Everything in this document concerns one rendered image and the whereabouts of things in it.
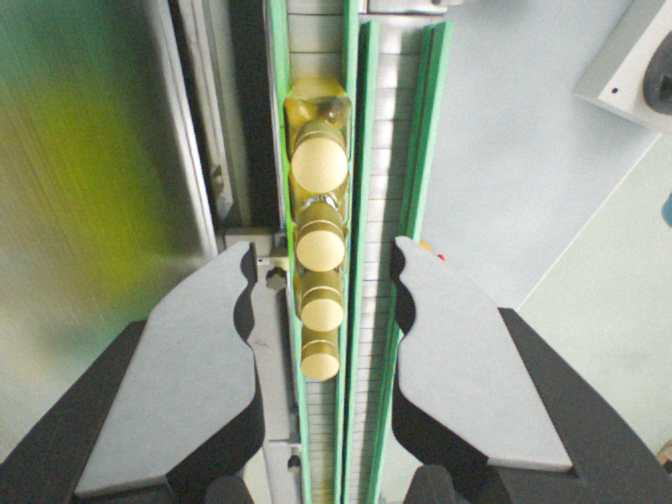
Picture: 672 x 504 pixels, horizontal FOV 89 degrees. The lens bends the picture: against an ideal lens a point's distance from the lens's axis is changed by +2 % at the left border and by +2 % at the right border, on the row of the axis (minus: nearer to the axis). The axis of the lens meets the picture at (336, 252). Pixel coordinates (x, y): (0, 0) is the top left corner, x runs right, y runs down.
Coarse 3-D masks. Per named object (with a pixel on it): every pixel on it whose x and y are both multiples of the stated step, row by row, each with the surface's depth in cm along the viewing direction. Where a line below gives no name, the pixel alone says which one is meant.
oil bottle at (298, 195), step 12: (348, 168) 31; (288, 180) 30; (348, 180) 29; (300, 192) 28; (312, 192) 28; (336, 192) 28; (348, 192) 29; (300, 204) 29; (336, 204) 29; (348, 204) 30; (348, 216) 31
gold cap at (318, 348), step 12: (312, 336) 30; (324, 336) 30; (336, 336) 31; (312, 348) 29; (324, 348) 29; (336, 348) 30; (300, 360) 29; (312, 360) 29; (324, 360) 29; (336, 360) 29; (312, 372) 29; (324, 372) 29; (336, 372) 29
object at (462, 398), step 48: (432, 288) 9; (480, 288) 9; (432, 336) 8; (480, 336) 8; (432, 384) 7; (480, 384) 7; (528, 384) 7; (432, 432) 6; (480, 432) 6; (528, 432) 6; (480, 480) 6
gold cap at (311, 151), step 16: (304, 128) 22; (320, 128) 21; (336, 128) 23; (304, 144) 19; (320, 144) 19; (336, 144) 19; (304, 160) 20; (320, 160) 20; (336, 160) 20; (304, 176) 20; (320, 176) 20; (336, 176) 20; (320, 192) 21
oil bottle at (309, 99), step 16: (304, 80) 39; (320, 80) 39; (336, 80) 39; (288, 96) 27; (304, 96) 27; (320, 96) 27; (336, 96) 26; (288, 112) 26; (304, 112) 25; (320, 112) 25; (336, 112) 25; (352, 112) 27; (288, 128) 26; (288, 144) 27; (288, 160) 28
